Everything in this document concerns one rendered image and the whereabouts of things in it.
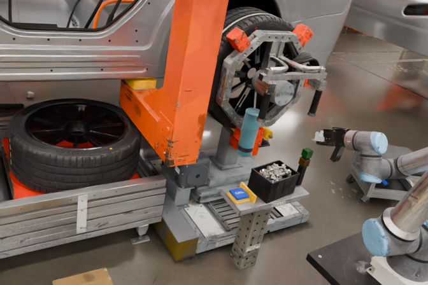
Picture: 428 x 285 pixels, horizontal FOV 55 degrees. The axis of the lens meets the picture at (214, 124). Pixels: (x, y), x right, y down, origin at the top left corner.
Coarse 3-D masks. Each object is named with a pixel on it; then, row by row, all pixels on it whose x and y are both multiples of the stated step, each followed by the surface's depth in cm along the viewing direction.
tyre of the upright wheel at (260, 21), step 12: (228, 12) 219; (240, 12) 217; (252, 12) 216; (264, 12) 221; (228, 24) 211; (240, 24) 206; (252, 24) 207; (264, 24) 210; (276, 24) 214; (288, 24) 219; (228, 48) 206; (216, 72) 209; (216, 84) 213; (216, 108) 220; (228, 120) 229
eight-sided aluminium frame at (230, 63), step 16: (256, 32) 205; (272, 32) 210; (288, 32) 215; (224, 64) 205; (304, 64) 227; (224, 80) 209; (304, 80) 233; (224, 96) 208; (272, 112) 238; (240, 128) 225
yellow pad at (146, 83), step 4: (124, 80) 231; (128, 80) 227; (132, 80) 221; (136, 80) 222; (140, 80) 223; (144, 80) 224; (148, 80) 225; (152, 80) 226; (128, 84) 227; (132, 84) 222; (136, 84) 222; (140, 84) 223; (144, 84) 224; (148, 84) 225; (152, 84) 227; (132, 88) 222; (136, 88) 223; (140, 88) 224; (144, 88) 225; (148, 88) 226; (152, 88) 228
